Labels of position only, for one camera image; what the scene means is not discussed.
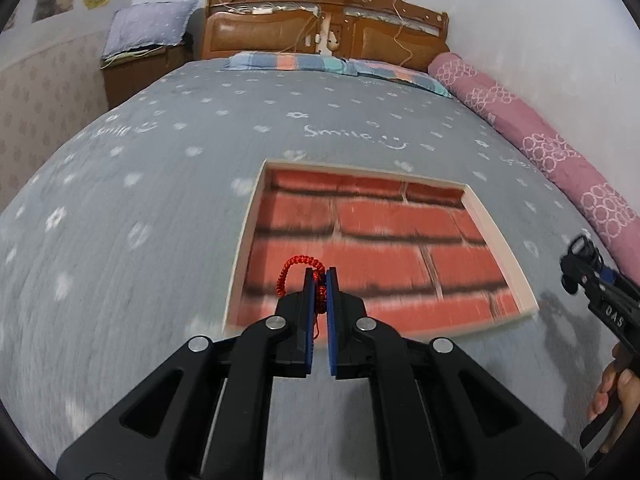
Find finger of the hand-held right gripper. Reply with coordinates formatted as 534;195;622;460
560;257;597;302
569;235;621;286

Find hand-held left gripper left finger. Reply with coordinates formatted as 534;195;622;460
56;267;317;480

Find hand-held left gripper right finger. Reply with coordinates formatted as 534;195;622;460
325;267;586;480

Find red braided bracelet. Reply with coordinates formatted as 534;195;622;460
276;255;328;341

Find brick-pattern tray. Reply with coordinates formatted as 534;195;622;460
223;159;540;338

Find person's right hand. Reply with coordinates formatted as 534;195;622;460
587;347;640;456

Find pink rolled blanket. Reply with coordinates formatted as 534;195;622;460
427;52;640;288

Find grey flower-print bedsheet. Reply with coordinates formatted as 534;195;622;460
0;56;640;480

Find patchwork pillow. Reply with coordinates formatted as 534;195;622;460
222;51;351;74
346;58;454;99

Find doll figure sticker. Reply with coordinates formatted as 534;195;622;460
319;14;344;57

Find wooden headboard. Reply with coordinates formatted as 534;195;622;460
201;0;451;69

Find wooden nightstand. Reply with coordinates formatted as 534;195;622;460
100;34;194;111

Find purple dotted pillow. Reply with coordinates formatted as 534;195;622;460
102;0;200;59

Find orange cord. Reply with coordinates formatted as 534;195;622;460
391;0;417;67

